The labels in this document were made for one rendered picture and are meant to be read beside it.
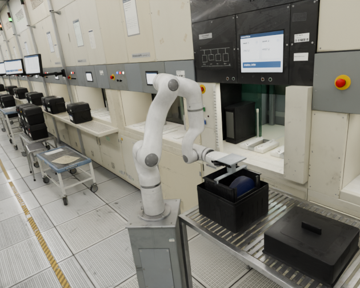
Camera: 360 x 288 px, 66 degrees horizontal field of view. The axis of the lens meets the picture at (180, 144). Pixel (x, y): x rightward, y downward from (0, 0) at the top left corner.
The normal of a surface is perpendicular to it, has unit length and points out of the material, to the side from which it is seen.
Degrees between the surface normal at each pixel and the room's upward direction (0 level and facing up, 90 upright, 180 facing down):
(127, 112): 90
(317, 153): 90
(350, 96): 90
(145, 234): 90
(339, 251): 0
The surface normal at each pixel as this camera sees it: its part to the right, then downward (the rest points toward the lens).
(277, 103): -0.77, 0.28
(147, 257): -0.11, 0.33
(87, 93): 0.62, 0.19
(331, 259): -0.10, -0.94
